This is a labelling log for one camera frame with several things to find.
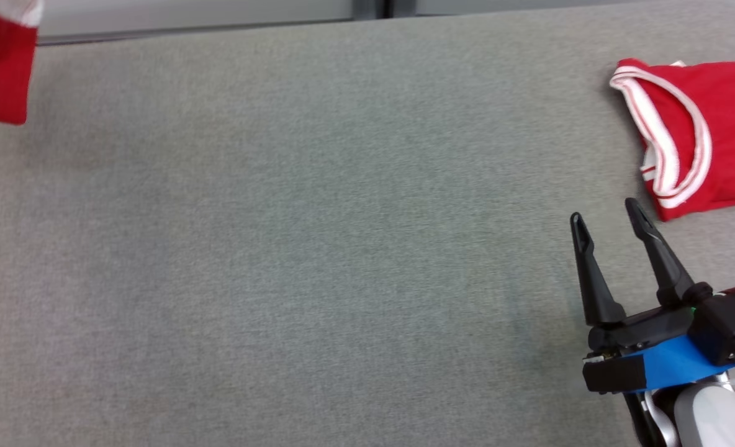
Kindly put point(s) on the red white-trimmed basketball jersey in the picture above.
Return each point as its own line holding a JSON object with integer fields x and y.
{"x": 721, "y": 124}

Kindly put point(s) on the grey partition base rail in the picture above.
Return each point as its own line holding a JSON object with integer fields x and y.
{"x": 187, "y": 32}

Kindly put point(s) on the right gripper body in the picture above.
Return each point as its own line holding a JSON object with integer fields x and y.
{"x": 644, "y": 332}

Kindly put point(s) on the grey double partition post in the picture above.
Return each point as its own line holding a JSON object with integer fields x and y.
{"x": 383, "y": 7}

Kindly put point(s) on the right wrist camera blue mount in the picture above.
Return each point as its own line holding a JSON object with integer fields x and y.
{"x": 678, "y": 366}

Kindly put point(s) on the red Bulls 23 shorts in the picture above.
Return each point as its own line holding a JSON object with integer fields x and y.
{"x": 1, "y": 68}

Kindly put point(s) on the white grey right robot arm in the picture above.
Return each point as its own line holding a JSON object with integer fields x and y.
{"x": 709, "y": 416}

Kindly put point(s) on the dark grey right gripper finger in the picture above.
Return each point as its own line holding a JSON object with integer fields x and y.
{"x": 668, "y": 273}
{"x": 597, "y": 285}

